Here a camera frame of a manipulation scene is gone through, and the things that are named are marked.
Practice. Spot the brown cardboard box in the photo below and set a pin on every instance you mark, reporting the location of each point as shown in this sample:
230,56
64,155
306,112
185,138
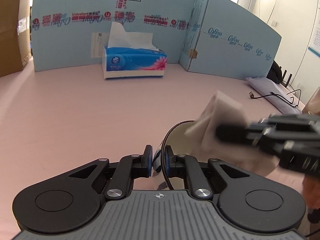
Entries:
15,36

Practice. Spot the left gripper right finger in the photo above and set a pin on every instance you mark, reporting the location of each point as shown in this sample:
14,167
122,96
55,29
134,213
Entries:
186,167

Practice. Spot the blue tissue box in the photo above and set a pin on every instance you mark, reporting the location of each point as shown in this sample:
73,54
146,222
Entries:
131,54

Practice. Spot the person's right hand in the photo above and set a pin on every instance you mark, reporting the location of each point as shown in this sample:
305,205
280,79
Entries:
311,192

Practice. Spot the light blue side cardboard panel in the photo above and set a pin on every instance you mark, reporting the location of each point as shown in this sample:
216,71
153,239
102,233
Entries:
224,39

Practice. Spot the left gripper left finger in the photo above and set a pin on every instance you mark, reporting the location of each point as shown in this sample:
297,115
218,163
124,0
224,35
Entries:
128,169

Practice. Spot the lavender folded cloth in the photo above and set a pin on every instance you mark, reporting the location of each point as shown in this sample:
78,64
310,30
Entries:
270,91

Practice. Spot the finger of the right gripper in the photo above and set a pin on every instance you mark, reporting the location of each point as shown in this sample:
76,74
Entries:
233,134

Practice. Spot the beige cleaning cloth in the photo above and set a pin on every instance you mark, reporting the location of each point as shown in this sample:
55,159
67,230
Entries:
223,110

